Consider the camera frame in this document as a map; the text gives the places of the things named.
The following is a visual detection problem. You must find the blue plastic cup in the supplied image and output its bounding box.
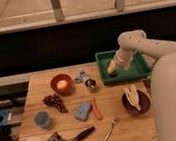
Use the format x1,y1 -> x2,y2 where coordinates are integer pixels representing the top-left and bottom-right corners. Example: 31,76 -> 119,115
34,111 -> 51,129

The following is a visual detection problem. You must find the metal fork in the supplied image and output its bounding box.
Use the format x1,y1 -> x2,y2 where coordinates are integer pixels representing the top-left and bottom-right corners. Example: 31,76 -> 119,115
102,117 -> 119,141

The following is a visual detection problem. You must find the small metal cup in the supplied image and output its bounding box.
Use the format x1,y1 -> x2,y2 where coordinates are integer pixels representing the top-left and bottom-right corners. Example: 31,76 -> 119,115
85,79 -> 96,91

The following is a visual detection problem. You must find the orange bowl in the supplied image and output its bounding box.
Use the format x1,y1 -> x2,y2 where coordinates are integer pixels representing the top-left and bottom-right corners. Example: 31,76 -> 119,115
50,74 -> 73,95

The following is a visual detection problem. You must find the dark purple bowl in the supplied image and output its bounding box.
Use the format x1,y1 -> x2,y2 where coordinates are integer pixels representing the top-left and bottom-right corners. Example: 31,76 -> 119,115
121,90 -> 151,117

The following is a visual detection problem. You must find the blue sponge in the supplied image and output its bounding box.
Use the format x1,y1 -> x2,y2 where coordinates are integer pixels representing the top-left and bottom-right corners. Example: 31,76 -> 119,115
74,101 -> 91,121

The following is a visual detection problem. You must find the egg in orange bowl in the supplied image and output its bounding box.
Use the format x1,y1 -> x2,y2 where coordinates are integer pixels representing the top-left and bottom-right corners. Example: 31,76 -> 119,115
57,80 -> 68,90

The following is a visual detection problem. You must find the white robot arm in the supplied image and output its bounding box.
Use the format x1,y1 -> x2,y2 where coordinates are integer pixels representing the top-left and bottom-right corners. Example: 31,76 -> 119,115
108,30 -> 176,141

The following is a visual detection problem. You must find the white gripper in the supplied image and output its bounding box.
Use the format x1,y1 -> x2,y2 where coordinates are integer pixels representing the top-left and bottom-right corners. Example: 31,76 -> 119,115
107,48 -> 135,74

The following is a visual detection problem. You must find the black handled utensil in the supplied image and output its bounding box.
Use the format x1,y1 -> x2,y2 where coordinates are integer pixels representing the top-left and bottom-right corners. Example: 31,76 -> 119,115
68,126 -> 95,141

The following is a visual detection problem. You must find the green plastic tray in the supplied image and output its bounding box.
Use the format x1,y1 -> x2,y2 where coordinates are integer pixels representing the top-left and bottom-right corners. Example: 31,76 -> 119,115
95,51 -> 151,85

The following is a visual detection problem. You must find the bunch of dark grapes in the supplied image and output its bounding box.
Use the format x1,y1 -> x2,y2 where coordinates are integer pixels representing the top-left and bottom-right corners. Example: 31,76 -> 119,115
43,94 -> 68,114

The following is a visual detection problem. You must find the blue grey small toy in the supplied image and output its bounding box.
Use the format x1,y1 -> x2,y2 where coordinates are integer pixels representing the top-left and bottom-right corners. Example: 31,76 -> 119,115
74,70 -> 89,84

